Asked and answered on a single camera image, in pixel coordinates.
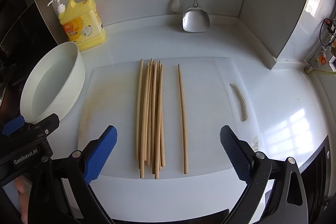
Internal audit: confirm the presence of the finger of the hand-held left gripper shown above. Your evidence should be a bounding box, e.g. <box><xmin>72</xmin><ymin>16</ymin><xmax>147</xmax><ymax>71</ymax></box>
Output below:
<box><xmin>0</xmin><ymin>116</ymin><xmax>26</xmax><ymax>137</ymax></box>
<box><xmin>26</xmin><ymin>113</ymin><xmax>60</xmax><ymax>135</ymax></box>

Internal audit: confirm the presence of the yellow dish soap bottle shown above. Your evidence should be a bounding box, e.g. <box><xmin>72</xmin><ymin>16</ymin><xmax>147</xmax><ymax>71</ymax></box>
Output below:
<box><xmin>47</xmin><ymin>0</ymin><xmax>106</xmax><ymax>51</ymax></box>

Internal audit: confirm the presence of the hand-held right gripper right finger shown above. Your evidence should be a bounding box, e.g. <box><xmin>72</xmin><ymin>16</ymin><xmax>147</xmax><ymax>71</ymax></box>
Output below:
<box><xmin>220</xmin><ymin>125</ymin><xmax>309</xmax><ymax>224</ymax></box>

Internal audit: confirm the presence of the gas valve with red knob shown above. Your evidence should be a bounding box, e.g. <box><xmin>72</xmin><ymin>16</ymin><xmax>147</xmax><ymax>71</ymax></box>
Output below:
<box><xmin>304</xmin><ymin>18</ymin><xmax>336</xmax><ymax>73</ymax></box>

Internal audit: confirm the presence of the pile of wooden chopsticks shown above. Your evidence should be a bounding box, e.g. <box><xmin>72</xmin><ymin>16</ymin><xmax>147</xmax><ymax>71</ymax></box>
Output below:
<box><xmin>136</xmin><ymin>58</ymin><xmax>166</xmax><ymax>179</ymax></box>

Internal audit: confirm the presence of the black range hood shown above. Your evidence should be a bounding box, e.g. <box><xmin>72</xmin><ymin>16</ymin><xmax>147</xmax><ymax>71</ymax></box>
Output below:
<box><xmin>0</xmin><ymin>0</ymin><xmax>59</xmax><ymax>72</ymax></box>

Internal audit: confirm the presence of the wooden chopstick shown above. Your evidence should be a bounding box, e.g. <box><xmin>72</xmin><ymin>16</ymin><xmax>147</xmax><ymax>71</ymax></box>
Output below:
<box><xmin>177</xmin><ymin>64</ymin><xmax>188</xmax><ymax>174</ymax></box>

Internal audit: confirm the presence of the white plastic cutting board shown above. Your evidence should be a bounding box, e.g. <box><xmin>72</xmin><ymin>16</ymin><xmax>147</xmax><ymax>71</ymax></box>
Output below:
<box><xmin>77</xmin><ymin>57</ymin><xmax>261</xmax><ymax>216</ymax></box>

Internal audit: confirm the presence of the person's left hand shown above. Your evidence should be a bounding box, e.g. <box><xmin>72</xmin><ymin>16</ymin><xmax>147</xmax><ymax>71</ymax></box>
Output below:
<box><xmin>14</xmin><ymin>177</ymin><xmax>29</xmax><ymax>224</ymax></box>

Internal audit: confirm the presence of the yellow gas hose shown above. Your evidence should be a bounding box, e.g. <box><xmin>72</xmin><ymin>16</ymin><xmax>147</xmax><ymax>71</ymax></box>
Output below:
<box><xmin>304</xmin><ymin>68</ymin><xmax>336</xmax><ymax>75</ymax></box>

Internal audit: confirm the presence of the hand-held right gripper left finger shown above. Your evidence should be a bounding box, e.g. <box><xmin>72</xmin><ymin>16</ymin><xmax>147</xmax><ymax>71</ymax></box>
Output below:
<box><xmin>28</xmin><ymin>125</ymin><xmax>118</xmax><ymax>224</ymax></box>

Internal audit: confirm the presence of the white plastic basin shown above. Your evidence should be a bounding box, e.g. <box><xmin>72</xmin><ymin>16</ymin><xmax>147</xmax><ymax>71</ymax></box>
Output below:
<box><xmin>20</xmin><ymin>42</ymin><xmax>86</xmax><ymax>124</ymax></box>

